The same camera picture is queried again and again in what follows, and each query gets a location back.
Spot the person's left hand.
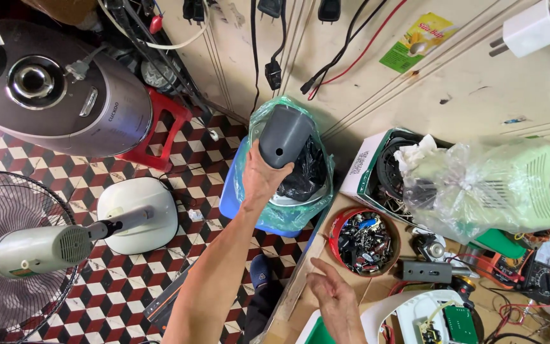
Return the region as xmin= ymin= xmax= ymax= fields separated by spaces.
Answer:
xmin=241 ymin=140 xmax=296 ymax=207

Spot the person's right hand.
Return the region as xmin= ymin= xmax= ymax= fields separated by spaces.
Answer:
xmin=306 ymin=257 xmax=369 ymax=344

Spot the grey plastic motor housing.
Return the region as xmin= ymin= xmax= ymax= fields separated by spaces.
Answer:
xmin=258 ymin=104 xmax=315 ymax=169

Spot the wooden strip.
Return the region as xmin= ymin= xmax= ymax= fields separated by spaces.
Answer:
xmin=274 ymin=233 xmax=329 ymax=322

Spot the red round tin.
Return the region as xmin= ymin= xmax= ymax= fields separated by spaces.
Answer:
xmin=327 ymin=207 xmax=402 ymax=278

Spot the heap of screws and parts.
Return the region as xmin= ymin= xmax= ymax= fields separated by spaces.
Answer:
xmin=337 ymin=216 xmax=395 ymax=275

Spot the green container with white rim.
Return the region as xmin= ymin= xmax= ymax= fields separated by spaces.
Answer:
xmin=295 ymin=309 xmax=338 ymax=344

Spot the blue slipper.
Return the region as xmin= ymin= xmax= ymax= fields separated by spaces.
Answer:
xmin=249 ymin=254 xmax=273 ymax=290

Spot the person's dark trouser leg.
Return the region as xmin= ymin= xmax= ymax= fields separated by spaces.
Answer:
xmin=243 ymin=281 xmax=286 ymax=344

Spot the white round plate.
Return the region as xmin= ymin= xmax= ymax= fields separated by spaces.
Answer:
xmin=269 ymin=185 xmax=329 ymax=208

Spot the green translucent plastic bag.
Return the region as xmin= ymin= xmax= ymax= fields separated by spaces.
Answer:
xmin=233 ymin=95 xmax=336 ymax=233

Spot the white appliance shell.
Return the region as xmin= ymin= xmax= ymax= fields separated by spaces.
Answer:
xmin=360 ymin=290 xmax=482 ymax=344

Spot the black rectangular metal box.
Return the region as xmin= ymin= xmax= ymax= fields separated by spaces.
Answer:
xmin=401 ymin=260 xmax=454 ymax=284

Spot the black plastic bag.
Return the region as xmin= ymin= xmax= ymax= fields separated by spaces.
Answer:
xmin=276 ymin=136 xmax=328 ymax=202

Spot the round metal part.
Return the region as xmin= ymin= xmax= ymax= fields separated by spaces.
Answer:
xmin=415 ymin=233 xmax=448 ymax=262

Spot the white and green cardboard box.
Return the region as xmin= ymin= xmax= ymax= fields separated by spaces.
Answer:
xmin=339 ymin=127 xmax=453 ymax=226

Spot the blue plastic stool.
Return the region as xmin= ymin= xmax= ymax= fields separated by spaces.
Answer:
xmin=218 ymin=136 xmax=304 ymax=239

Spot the black round fan part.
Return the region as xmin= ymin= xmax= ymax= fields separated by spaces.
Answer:
xmin=377 ymin=138 xmax=420 ymax=197

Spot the clear plastic bag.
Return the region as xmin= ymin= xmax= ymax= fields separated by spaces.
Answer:
xmin=401 ymin=137 xmax=550 ymax=245

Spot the green circuit board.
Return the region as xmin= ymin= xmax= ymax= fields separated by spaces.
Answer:
xmin=441 ymin=305 xmax=479 ymax=344

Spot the white crumpled tissue paper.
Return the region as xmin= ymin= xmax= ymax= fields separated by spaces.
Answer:
xmin=393 ymin=134 xmax=441 ymax=174

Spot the black and orange flat box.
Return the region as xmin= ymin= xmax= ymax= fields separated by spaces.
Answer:
xmin=143 ymin=266 xmax=195 ymax=336

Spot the orange multimeter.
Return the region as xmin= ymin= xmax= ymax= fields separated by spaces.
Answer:
xmin=475 ymin=250 xmax=530 ymax=288

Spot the green plastic piece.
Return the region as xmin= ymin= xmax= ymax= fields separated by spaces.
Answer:
xmin=472 ymin=229 xmax=528 ymax=260

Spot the light green fan motor cover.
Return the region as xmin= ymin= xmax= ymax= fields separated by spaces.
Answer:
xmin=412 ymin=142 xmax=550 ymax=236

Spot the red plastic stool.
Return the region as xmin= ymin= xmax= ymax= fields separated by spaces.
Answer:
xmin=115 ymin=86 xmax=194 ymax=173

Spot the black analog multimeter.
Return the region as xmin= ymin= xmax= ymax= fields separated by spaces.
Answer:
xmin=518 ymin=233 xmax=550 ymax=293

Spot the green and yellow sticker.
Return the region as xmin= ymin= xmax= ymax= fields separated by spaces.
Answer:
xmin=378 ymin=12 xmax=458 ymax=74

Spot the black hanging plug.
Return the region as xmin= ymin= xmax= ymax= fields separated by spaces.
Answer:
xmin=182 ymin=0 xmax=206 ymax=25
xmin=317 ymin=0 xmax=342 ymax=25
xmin=257 ymin=0 xmax=283 ymax=20

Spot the white standing fan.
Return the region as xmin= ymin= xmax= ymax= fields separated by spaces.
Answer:
xmin=0 ymin=170 xmax=179 ymax=344

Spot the grey-brown rice cooker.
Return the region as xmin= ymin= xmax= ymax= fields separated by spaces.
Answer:
xmin=0 ymin=19 xmax=154 ymax=159

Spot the grey power plug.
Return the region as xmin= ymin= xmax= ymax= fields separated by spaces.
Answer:
xmin=64 ymin=45 xmax=109 ymax=83

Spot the white plug adapter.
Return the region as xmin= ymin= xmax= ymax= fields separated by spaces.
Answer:
xmin=488 ymin=0 xmax=550 ymax=59

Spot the black cable with inline plug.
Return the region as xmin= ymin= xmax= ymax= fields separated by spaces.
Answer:
xmin=264 ymin=0 xmax=288 ymax=92

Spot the red test lead wire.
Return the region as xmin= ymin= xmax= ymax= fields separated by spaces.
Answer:
xmin=494 ymin=294 xmax=550 ymax=330

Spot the black cable with connector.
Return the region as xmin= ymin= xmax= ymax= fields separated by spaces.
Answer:
xmin=300 ymin=0 xmax=389 ymax=95

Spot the thin black cable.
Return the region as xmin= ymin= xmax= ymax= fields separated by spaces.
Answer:
xmin=249 ymin=0 xmax=261 ymax=116

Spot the red cable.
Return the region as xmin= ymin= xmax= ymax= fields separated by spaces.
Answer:
xmin=307 ymin=0 xmax=408 ymax=101

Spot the white cable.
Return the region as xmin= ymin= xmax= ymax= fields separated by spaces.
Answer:
xmin=97 ymin=0 xmax=210 ymax=51

